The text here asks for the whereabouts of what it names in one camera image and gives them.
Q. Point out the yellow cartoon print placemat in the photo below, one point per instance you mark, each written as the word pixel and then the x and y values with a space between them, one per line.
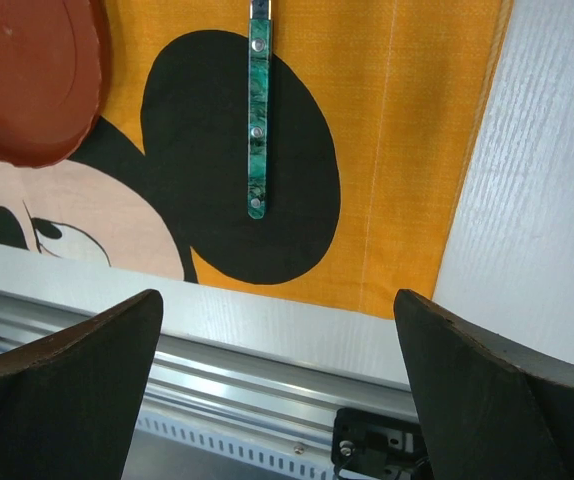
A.
pixel 374 111

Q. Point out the red round plate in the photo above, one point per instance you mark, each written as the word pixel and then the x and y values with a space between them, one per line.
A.
pixel 55 70

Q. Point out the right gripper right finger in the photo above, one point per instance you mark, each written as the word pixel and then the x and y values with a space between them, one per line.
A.
pixel 488 407

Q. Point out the spoon with green handle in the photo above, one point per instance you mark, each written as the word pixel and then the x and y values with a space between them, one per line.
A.
pixel 258 93

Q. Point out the aluminium mounting rail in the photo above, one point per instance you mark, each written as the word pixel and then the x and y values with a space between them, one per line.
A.
pixel 225 385

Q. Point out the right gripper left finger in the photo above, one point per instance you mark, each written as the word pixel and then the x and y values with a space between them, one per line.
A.
pixel 69 402

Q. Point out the slotted grey cable duct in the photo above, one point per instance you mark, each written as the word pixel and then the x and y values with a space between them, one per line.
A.
pixel 291 465

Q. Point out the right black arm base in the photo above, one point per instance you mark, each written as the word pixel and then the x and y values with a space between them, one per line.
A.
pixel 377 447

